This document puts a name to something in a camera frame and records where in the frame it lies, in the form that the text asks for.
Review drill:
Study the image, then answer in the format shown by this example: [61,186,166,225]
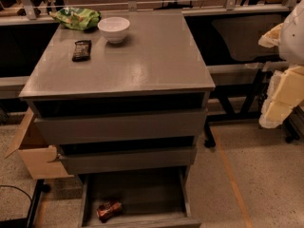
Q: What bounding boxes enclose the grey open bottom drawer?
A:
[78,167,200,228]

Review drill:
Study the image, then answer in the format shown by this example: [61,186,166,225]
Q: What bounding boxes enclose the grey middle drawer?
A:
[60,147,197,175]

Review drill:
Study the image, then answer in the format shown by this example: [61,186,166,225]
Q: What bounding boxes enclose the grey top drawer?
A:
[35,109,207,144]

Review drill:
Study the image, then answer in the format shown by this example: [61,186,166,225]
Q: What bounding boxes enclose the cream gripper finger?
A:
[258,24,283,48]
[259,65,304,128]

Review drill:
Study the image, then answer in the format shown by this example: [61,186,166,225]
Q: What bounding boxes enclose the metal railing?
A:
[0,0,304,21]

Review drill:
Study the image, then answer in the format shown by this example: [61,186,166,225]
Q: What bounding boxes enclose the white bowl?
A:
[98,17,130,44]

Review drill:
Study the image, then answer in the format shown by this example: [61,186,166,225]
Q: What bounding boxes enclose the dark snack bar wrapper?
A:
[72,40,91,62]

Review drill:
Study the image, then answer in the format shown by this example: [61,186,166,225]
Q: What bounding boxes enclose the black cable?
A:
[0,183,34,204]

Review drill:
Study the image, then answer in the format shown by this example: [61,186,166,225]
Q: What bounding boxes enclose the brown cardboard box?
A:
[5,108,70,180]

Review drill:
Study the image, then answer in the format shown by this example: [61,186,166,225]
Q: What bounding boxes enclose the grey drawer cabinet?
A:
[20,11,215,161]

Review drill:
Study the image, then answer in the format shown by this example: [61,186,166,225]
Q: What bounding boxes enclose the green chip bag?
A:
[49,7,102,31]

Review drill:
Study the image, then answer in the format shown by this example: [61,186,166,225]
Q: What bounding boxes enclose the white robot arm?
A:
[258,0,304,128]

